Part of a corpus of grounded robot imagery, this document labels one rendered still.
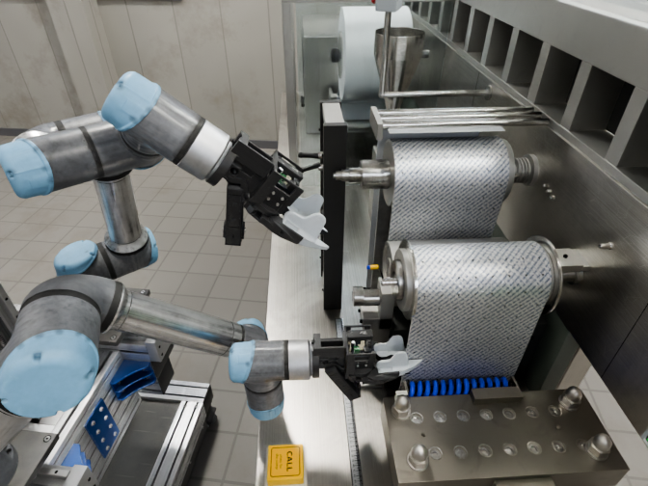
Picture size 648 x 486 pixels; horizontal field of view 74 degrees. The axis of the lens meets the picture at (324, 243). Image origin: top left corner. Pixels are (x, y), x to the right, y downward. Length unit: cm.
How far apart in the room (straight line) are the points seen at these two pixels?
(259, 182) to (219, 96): 366
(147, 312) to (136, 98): 42
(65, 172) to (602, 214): 84
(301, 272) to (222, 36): 303
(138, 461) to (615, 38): 182
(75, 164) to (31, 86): 450
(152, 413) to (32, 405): 124
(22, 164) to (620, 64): 88
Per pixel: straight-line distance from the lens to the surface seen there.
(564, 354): 104
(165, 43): 432
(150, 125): 60
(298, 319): 120
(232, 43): 410
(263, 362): 82
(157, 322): 87
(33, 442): 128
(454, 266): 77
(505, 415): 95
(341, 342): 82
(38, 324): 74
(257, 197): 62
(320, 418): 103
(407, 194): 91
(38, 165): 67
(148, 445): 190
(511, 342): 92
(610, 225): 86
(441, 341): 86
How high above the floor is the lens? 178
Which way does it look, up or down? 37 degrees down
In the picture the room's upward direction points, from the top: straight up
